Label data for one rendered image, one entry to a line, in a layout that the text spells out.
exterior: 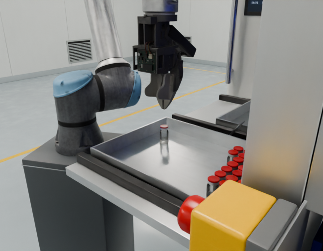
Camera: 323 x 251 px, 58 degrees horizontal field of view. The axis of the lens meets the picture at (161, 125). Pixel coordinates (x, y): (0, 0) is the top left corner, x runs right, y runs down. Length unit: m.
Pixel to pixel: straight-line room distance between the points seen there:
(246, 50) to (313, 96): 1.11
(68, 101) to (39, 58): 5.18
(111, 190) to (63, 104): 0.38
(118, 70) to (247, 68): 0.68
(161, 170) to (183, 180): 0.06
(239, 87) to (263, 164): 1.11
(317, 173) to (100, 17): 0.81
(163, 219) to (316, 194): 0.26
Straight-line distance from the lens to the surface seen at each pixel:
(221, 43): 6.70
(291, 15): 0.28
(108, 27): 0.97
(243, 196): 0.29
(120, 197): 0.55
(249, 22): 1.37
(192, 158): 0.67
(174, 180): 0.58
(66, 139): 0.90
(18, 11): 5.86
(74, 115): 0.87
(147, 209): 0.51
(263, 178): 0.33
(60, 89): 0.86
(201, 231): 0.27
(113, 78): 0.90
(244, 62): 1.39
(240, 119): 0.92
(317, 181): 0.31
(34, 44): 5.98
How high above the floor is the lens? 1.20
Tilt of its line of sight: 22 degrees down
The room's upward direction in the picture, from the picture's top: straight up
